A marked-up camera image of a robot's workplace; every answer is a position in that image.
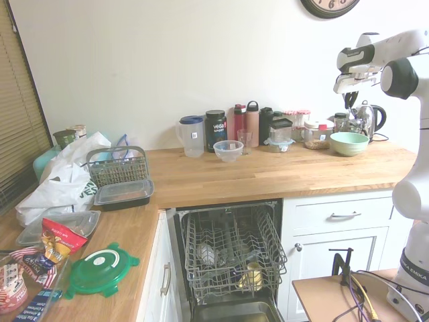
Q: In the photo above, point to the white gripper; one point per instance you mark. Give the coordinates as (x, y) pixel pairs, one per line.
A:
(345, 84)

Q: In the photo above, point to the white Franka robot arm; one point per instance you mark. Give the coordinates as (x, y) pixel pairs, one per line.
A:
(409, 201)

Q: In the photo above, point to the stainless steel dishwasher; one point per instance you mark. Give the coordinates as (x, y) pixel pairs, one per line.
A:
(231, 310)

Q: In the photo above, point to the grey dishwasher cutlery basket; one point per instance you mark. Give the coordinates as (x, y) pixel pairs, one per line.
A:
(117, 169)

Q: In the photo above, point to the stainless steel electric kettle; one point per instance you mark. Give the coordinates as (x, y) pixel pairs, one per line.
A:
(367, 117)

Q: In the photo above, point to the glass jar black lid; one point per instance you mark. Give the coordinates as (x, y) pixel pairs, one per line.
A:
(340, 122)

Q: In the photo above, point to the white lidded food container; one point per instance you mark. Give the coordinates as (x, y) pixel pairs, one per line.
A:
(316, 129)

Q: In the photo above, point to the light green bowl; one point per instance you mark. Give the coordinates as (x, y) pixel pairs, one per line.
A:
(349, 145)

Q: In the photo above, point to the jar red checked lid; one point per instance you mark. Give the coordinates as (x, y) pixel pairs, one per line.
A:
(302, 117)
(290, 115)

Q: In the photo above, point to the round woven trivet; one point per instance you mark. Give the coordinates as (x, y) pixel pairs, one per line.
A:
(316, 144)

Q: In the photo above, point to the dark jar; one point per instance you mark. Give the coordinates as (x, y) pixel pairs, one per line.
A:
(278, 114)

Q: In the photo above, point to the clear canister black lid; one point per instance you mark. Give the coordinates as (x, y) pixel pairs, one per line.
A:
(281, 129)

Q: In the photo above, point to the glass container blue lid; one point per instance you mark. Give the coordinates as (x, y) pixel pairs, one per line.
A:
(281, 146)

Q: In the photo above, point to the black water bottle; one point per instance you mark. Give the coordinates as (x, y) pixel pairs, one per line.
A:
(265, 124)

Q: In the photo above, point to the pink water bottle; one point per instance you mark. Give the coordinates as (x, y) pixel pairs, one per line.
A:
(253, 124)

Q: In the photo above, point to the clear drinking glass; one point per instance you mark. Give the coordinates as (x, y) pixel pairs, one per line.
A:
(245, 139)

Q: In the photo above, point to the red water bottle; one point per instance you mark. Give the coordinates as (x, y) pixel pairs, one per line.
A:
(239, 120)

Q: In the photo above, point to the white cabinet drawer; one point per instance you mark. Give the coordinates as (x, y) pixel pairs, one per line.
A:
(308, 211)

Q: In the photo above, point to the clear glass bowl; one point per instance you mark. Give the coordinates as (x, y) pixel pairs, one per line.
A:
(228, 151)

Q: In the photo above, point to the black Vega Sport tub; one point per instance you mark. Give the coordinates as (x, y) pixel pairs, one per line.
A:
(216, 131)

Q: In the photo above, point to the white cabinet door with knob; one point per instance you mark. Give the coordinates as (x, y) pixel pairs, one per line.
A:
(335, 241)

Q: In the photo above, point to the clear pitcher blue lid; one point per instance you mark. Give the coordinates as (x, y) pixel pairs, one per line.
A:
(193, 137)

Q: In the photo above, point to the black table clamp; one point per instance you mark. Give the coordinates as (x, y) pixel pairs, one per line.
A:
(342, 265)

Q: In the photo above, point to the yellow cup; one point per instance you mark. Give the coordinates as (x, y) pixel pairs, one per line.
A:
(250, 276)

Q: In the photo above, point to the clear glass jar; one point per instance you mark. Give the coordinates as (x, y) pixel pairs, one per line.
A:
(206, 255)

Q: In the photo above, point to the clear zip bag blue seal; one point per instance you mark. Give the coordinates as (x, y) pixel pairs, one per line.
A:
(124, 147)

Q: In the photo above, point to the black takeout container clear lid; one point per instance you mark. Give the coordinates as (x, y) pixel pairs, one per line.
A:
(124, 194)

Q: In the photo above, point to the white lidded cup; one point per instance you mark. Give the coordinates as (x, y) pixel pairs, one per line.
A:
(77, 131)

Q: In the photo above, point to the dark green cup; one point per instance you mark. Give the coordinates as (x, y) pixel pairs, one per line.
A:
(65, 139)

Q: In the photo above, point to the white plastic shopping bag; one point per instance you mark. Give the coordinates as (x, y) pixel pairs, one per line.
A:
(63, 181)

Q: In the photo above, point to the clear plastic takeout container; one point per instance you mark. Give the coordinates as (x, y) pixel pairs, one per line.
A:
(77, 219)

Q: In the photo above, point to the green round container lid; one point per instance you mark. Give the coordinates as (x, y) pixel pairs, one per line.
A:
(100, 271)

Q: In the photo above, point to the teal plastic container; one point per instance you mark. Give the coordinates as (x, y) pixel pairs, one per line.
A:
(45, 161)

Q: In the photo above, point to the red snack bag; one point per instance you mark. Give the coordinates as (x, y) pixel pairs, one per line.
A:
(62, 239)

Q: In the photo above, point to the beige window blinds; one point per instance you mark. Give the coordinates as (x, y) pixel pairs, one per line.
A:
(16, 110)

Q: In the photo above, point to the glass baking dish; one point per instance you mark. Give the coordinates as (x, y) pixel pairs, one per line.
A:
(57, 285)

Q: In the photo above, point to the blue snack bar box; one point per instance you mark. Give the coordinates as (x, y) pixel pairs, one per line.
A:
(37, 307)

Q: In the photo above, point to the red white striped popcorn bag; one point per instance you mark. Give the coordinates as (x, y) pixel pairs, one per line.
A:
(13, 288)

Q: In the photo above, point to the black rimmed wall clock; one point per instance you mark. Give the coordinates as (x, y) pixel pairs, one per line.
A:
(326, 8)

